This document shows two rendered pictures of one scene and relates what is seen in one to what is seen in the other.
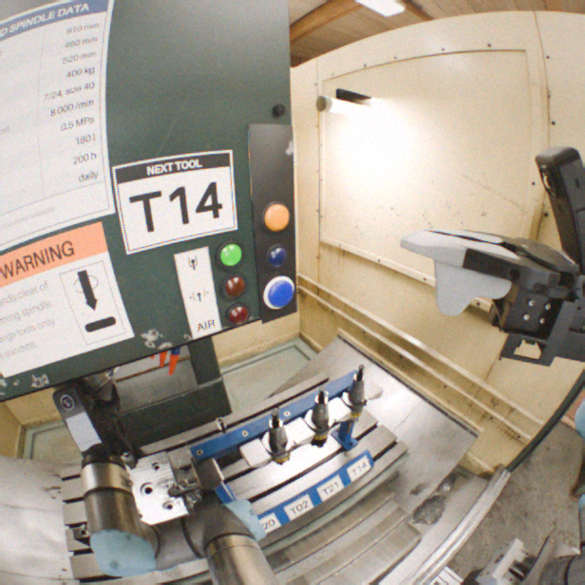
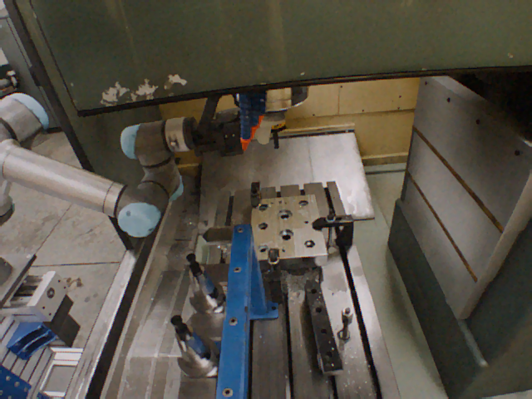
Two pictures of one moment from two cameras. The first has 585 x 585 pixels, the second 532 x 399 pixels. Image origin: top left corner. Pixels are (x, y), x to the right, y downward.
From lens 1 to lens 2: 0.63 m
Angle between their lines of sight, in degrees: 98
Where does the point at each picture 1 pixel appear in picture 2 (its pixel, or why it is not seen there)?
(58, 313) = not seen: hidden behind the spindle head
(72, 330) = not seen: hidden behind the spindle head
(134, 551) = (126, 138)
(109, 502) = (154, 127)
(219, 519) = (137, 194)
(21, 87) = not seen: outside the picture
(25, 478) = (341, 164)
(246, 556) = (97, 188)
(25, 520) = (299, 168)
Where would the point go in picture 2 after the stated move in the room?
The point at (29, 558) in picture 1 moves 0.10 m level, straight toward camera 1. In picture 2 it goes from (267, 173) to (260, 183)
